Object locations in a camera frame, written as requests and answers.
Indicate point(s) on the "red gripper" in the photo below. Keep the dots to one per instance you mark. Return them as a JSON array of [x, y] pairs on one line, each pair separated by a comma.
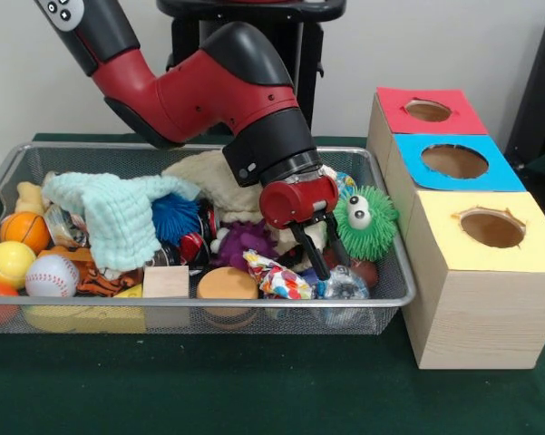
[[299, 199]]

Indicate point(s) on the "clear bluish snack packet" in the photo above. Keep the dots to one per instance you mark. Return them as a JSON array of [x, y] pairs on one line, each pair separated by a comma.
[[347, 285]]

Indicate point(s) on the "cream waffle cloth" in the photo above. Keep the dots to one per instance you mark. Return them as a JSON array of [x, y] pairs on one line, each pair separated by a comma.
[[208, 176]]

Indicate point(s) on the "mint green waffle cloth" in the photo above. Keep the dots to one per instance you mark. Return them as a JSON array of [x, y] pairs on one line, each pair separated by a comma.
[[118, 217]]

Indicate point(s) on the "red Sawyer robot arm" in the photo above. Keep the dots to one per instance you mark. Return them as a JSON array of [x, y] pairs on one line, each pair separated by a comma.
[[186, 99]]

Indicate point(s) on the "wooden three-hole sorting box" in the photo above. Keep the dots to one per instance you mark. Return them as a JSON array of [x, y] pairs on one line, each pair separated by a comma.
[[480, 317]]

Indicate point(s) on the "green puffer toy with eyes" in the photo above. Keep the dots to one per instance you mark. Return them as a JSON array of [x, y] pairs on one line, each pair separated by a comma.
[[374, 231]]

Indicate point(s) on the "multicolour print fabric bundle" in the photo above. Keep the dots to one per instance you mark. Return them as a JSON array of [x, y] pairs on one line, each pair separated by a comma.
[[276, 278]]

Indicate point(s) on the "purple spiky rubber toy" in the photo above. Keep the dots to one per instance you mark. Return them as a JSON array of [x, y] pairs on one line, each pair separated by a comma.
[[249, 240]]

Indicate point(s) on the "orange round foam disc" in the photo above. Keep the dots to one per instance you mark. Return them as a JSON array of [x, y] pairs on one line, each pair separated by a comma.
[[229, 283]]

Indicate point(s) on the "plain wooden cube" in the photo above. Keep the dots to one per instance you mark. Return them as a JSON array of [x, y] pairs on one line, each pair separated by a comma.
[[165, 283]]

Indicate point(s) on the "black standing panel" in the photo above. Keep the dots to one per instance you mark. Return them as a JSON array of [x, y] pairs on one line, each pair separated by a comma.
[[539, 90]]

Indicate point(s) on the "white baseball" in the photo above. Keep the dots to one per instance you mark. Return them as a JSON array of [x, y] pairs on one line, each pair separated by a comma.
[[52, 276]]

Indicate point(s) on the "orange basketball toy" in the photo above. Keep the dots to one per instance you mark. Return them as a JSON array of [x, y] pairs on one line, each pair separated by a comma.
[[25, 231]]

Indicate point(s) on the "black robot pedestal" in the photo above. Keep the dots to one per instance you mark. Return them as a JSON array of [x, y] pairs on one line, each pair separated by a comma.
[[313, 68]]

